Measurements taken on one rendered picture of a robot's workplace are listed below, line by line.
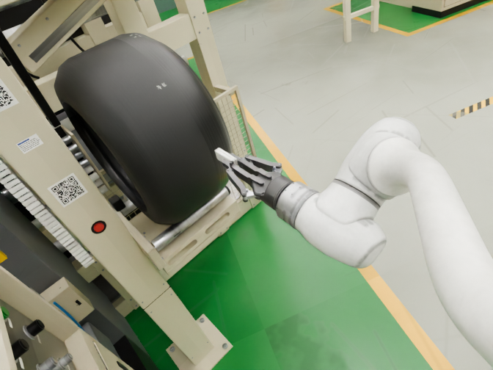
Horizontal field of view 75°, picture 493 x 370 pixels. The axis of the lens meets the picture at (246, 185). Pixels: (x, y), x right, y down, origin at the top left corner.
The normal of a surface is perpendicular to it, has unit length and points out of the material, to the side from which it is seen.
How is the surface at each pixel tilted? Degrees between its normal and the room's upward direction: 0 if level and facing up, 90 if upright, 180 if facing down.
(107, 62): 20
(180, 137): 73
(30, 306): 90
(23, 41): 90
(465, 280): 33
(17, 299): 90
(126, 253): 90
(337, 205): 25
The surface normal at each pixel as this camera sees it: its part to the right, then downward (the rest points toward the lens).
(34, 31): 0.66, 0.37
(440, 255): -0.85, -0.51
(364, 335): -0.23, -0.73
